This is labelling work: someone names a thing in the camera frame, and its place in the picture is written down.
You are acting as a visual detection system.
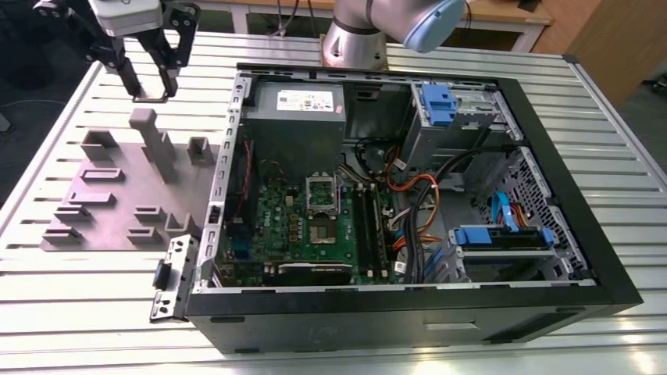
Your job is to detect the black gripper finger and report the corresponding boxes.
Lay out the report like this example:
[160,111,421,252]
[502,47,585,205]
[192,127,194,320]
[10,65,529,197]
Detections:
[137,2,202,101]
[32,0,144,98]

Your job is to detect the CPU socket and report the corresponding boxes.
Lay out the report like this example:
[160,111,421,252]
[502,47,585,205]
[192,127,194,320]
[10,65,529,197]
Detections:
[306,216,342,245]

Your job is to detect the grey power supply unit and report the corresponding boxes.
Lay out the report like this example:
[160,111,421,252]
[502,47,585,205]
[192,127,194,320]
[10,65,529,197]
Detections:
[242,82,348,183]

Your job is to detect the grey plastic parts rack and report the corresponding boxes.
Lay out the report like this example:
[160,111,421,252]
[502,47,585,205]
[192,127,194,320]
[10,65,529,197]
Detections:
[40,108,222,253]

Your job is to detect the metal socket cover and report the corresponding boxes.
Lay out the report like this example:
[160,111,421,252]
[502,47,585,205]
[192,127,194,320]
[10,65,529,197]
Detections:
[304,175,342,216]

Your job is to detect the green Dell motherboard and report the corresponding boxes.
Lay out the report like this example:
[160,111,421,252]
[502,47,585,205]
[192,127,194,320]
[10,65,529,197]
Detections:
[222,171,405,286]

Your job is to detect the blue plastic drive latch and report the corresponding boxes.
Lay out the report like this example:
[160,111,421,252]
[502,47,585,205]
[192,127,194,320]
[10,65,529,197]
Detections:
[421,84,458,127]

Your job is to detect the black RAM slot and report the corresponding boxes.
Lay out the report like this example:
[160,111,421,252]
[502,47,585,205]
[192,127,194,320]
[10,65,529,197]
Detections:
[354,183,373,279]
[349,183,365,279]
[361,183,381,279]

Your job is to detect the grey metal drive cage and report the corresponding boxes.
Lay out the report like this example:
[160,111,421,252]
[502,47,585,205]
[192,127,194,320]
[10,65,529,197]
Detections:
[402,80,521,173]

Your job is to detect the black graphics card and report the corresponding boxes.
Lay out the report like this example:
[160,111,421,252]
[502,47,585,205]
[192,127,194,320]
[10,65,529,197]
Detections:
[262,260,353,286]

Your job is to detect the wooden desk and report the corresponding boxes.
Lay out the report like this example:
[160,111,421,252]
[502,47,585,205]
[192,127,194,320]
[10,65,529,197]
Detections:
[457,0,553,54]

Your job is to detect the hard disk in blue carrier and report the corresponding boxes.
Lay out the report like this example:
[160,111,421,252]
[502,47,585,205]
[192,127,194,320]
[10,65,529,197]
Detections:
[449,226,553,251]

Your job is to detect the black open PC case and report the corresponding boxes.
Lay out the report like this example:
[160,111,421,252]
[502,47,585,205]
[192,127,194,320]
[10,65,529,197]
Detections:
[184,61,645,355]

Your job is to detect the wooden cabinet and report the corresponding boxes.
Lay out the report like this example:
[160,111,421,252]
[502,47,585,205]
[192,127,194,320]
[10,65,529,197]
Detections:
[533,0,667,106]

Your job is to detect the grey metal disk bay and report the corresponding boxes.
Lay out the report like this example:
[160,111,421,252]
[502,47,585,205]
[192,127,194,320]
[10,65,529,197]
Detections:
[449,248,564,283]

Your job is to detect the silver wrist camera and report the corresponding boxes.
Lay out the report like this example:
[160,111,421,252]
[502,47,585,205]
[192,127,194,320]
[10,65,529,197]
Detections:
[86,0,164,38]

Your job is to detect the red black twisted wire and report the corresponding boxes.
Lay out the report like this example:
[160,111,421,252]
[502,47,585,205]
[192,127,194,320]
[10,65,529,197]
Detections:
[230,139,254,226]

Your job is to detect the multicolour fan wire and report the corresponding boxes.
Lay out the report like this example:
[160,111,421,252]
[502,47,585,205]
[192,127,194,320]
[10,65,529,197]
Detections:
[258,157,288,184]

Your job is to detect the yellow black power wires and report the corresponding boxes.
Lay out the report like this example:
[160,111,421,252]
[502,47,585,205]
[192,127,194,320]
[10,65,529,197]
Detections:
[336,162,377,184]

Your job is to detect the thin wire locking lever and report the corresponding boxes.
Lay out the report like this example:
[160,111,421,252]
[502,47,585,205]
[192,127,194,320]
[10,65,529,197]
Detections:
[336,171,348,220]

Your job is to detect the grey metal slot bracket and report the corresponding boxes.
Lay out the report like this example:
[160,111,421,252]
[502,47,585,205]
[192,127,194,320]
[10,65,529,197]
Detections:
[149,233,200,323]

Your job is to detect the orange power wire bundle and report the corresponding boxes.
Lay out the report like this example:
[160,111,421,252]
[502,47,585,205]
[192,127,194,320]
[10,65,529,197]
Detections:
[388,175,444,251]

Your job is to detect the black cable bundle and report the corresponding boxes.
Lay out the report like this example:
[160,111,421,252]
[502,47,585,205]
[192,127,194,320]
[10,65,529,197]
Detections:
[400,144,521,284]

